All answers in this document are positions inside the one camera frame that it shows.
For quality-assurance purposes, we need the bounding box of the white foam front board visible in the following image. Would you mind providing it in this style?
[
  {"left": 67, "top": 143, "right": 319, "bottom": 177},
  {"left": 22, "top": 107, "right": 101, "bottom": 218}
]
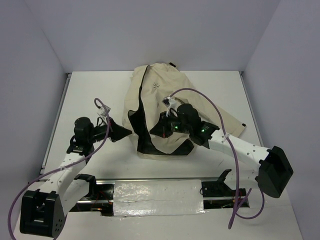
[{"left": 11, "top": 178, "right": 302, "bottom": 240}]

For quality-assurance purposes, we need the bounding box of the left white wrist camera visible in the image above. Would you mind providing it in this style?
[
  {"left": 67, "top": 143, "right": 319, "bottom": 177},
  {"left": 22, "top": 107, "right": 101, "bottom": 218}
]
[{"left": 97, "top": 105, "right": 111, "bottom": 118}]

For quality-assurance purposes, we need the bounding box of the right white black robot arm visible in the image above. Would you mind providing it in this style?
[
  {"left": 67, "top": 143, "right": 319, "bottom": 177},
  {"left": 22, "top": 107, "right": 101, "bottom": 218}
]
[{"left": 150, "top": 103, "right": 294, "bottom": 198}]

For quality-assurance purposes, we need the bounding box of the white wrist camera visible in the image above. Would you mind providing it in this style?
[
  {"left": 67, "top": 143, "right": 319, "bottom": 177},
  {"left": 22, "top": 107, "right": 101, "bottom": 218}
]
[
  {"left": 162, "top": 96, "right": 178, "bottom": 111},
  {"left": 97, "top": 105, "right": 111, "bottom": 118}
]

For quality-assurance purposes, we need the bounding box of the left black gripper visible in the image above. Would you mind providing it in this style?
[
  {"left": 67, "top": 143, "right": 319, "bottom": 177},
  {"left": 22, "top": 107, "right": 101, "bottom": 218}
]
[{"left": 87, "top": 116, "right": 132, "bottom": 144}]

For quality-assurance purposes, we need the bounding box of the purple cable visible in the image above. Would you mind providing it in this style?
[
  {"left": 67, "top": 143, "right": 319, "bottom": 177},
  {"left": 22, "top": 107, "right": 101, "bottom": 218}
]
[
  {"left": 8, "top": 97, "right": 112, "bottom": 240},
  {"left": 168, "top": 88, "right": 266, "bottom": 230}
]

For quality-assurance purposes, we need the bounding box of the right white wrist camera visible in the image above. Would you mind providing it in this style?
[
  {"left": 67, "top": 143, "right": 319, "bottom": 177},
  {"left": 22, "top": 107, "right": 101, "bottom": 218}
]
[{"left": 162, "top": 96, "right": 178, "bottom": 111}]

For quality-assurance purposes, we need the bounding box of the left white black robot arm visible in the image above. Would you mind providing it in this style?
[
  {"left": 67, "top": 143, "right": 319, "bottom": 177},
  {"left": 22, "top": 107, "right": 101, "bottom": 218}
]
[{"left": 19, "top": 117, "right": 132, "bottom": 238}]

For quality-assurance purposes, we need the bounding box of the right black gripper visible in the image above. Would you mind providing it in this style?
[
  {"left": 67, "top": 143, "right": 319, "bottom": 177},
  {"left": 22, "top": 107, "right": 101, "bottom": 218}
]
[{"left": 150, "top": 110, "right": 192, "bottom": 138}]

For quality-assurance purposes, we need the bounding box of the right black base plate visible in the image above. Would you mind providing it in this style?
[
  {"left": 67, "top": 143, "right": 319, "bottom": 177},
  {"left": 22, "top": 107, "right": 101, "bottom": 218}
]
[{"left": 199, "top": 181, "right": 236, "bottom": 210}]

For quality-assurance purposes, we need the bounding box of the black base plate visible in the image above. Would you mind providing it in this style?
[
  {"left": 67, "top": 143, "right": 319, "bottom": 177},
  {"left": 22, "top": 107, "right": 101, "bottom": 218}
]
[
  {"left": 70, "top": 181, "right": 115, "bottom": 217},
  {"left": 199, "top": 181, "right": 236, "bottom": 210}
]

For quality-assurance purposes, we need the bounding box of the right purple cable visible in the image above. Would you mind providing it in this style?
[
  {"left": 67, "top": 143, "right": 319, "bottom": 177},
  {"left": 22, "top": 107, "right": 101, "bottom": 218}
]
[{"left": 168, "top": 88, "right": 266, "bottom": 230}]

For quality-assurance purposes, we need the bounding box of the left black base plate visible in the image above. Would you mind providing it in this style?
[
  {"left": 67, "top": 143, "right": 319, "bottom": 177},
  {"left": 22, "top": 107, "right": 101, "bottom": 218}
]
[{"left": 70, "top": 181, "right": 115, "bottom": 217}]

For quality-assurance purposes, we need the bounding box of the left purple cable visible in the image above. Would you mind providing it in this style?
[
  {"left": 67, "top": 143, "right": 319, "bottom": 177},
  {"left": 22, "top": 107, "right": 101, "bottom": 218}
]
[{"left": 8, "top": 97, "right": 112, "bottom": 240}]

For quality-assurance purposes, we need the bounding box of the cream jacket with black zipper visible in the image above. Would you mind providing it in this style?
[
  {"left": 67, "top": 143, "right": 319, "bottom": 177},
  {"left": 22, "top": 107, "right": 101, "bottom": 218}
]
[{"left": 122, "top": 63, "right": 246, "bottom": 160}]

